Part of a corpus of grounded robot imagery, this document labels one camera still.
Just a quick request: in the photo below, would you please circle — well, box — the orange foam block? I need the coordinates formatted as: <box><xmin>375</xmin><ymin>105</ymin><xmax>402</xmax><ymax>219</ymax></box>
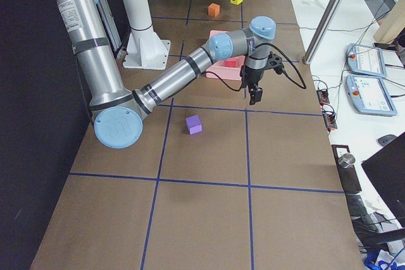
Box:
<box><xmin>207</xmin><ymin>3</ymin><xmax>220</xmax><ymax>17</ymax></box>

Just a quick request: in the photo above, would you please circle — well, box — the pink red foam block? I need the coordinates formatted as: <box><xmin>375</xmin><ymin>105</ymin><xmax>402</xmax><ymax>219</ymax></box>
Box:
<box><xmin>224</xmin><ymin>58</ymin><xmax>239</xmax><ymax>68</ymax></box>

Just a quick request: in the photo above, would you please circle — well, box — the purple foam block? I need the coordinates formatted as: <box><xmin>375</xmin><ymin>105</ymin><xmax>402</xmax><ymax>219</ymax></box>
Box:
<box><xmin>185</xmin><ymin>115</ymin><xmax>203</xmax><ymax>135</ymax></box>

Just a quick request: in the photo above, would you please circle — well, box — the pink plastic bin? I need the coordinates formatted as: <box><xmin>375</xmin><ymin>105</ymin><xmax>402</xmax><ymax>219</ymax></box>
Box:
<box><xmin>206</xmin><ymin>30</ymin><xmax>245</xmax><ymax>82</ymax></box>

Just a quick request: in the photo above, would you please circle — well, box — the far orange black connector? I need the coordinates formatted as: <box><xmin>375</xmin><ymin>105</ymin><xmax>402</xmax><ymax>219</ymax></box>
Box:
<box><xmin>316</xmin><ymin>89</ymin><xmax>330</xmax><ymax>105</ymax></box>

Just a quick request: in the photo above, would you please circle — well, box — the orange black connector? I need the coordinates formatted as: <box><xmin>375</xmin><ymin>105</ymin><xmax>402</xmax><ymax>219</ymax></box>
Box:
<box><xmin>316</xmin><ymin>89</ymin><xmax>330</xmax><ymax>105</ymax></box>
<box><xmin>322</xmin><ymin>111</ymin><xmax>337</xmax><ymax>131</ymax></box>

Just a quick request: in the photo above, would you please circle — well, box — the near orange black connector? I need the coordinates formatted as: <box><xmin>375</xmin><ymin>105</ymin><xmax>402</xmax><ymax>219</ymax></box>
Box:
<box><xmin>322</xmin><ymin>111</ymin><xmax>337</xmax><ymax>131</ymax></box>

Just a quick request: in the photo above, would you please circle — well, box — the near teach pendant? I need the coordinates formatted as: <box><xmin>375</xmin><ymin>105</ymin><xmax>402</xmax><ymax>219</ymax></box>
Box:
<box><xmin>345</xmin><ymin>74</ymin><xmax>397</xmax><ymax>117</ymax></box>

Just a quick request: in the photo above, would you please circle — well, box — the teach pendant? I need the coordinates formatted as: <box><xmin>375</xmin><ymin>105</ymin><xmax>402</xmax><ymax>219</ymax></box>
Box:
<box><xmin>346</xmin><ymin>43</ymin><xmax>387</xmax><ymax>78</ymax></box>
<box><xmin>345</xmin><ymin>74</ymin><xmax>397</xmax><ymax>117</ymax></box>

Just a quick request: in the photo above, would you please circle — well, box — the metal cylinder weight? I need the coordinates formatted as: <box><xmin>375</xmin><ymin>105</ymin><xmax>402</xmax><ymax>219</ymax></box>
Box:
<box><xmin>337</xmin><ymin>153</ymin><xmax>356</xmax><ymax>169</ymax></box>

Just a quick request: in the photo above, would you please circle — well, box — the far teach pendant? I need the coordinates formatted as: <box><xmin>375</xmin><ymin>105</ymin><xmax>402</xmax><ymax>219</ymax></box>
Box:
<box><xmin>346</xmin><ymin>43</ymin><xmax>387</xmax><ymax>78</ymax></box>

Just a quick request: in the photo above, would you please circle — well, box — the black computer mouse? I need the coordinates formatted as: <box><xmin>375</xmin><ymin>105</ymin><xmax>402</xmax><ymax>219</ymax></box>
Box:
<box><xmin>377</xmin><ymin>134</ymin><xmax>397</xmax><ymax>147</ymax></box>

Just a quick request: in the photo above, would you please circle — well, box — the black monitor corner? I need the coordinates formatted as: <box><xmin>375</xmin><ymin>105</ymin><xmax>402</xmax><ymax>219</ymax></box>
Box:
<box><xmin>361</xmin><ymin>147</ymin><xmax>404</xmax><ymax>224</ymax></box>

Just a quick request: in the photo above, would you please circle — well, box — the wooden board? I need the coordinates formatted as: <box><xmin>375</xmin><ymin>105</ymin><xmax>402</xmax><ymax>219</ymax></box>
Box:
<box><xmin>373</xmin><ymin>0</ymin><xmax>404</xmax><ymax>44</ymax></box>

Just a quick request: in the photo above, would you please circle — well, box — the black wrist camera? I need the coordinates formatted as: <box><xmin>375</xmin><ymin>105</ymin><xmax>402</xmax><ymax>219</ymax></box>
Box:
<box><xmin>266</xmin><ymin>52</ymin><xmax>284</xmax><ymax>75</ymax></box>

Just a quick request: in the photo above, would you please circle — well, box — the aluminium frame post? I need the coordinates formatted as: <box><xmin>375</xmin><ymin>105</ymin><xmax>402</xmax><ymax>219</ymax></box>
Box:
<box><xmin>302</xmin><ymin>0</ymin><xmax>342</xmax><ymax>65</ymax></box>

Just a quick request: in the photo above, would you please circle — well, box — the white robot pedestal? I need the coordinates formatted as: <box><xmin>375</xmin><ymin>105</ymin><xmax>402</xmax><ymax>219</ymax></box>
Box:
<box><xmin>123</xmin><ymin>0</ymin><xmax>171</xmax><ymax>70</ymax></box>

